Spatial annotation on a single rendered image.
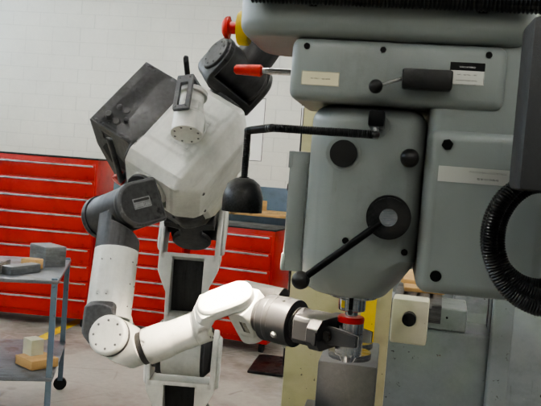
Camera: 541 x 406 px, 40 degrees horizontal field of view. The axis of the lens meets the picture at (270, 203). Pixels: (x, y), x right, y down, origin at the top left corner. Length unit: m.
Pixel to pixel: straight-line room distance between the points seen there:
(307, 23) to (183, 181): 0.53
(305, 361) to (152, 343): 1.74
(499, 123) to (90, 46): 10.34
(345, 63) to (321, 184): 0.20
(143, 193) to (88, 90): 9.74
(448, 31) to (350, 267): 0.40
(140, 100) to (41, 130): 9.87
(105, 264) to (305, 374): 1.76
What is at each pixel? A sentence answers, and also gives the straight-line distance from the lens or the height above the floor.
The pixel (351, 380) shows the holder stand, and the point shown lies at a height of 1.10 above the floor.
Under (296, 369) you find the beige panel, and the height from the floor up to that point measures 0.68.
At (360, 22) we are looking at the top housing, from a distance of 1.18.
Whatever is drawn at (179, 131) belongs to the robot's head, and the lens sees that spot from 1.52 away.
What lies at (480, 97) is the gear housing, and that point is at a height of 1.65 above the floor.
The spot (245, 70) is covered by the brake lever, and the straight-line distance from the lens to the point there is 1.42.
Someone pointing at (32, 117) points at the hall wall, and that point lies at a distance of 11.61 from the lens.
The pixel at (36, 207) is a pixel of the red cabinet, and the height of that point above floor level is 1.01.
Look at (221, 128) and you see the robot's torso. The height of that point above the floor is 1.59.
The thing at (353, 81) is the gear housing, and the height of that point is 1.66.
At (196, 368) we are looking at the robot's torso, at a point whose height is 0.98.
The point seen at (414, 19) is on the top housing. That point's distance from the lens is 1.18.
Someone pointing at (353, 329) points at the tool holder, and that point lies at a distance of 1.30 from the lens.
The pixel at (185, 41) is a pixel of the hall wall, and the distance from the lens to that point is 10.87.
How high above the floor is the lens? 1.52
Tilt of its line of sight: 3 degrees down
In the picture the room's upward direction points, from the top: 4 degrees clockwise
